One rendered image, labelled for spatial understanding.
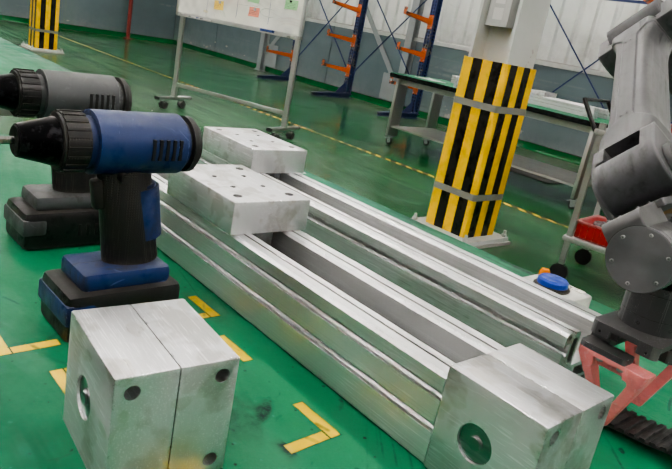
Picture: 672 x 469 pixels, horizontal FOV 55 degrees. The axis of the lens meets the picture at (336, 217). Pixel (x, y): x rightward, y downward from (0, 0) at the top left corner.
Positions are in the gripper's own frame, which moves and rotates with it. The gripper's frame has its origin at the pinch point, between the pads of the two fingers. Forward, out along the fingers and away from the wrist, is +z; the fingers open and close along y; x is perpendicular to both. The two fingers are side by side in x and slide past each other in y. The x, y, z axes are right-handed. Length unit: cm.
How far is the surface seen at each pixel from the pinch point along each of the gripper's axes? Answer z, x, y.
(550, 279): -5.2, -16.8, -11.9
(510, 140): 13, -199, -278
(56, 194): -4, -59, 36
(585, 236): 50, -133, -271
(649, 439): 0.9, 4.0, 1.5
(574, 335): -6.0, -5.0, 3.6
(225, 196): -10.2, -39.3, 24.3
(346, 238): -4.0, -38.4, 4.7
